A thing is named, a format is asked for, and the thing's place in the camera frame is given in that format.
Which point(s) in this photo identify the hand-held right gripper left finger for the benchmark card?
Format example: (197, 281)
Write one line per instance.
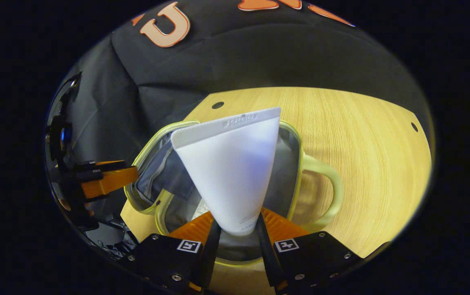
(210, 254)

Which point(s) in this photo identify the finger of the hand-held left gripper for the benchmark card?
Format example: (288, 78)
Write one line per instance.
(89, 172)
(107, 184)

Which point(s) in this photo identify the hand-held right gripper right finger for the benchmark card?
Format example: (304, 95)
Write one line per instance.
(268, 258)

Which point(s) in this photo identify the white squeeze tube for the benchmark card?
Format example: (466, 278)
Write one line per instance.
(230, 172)

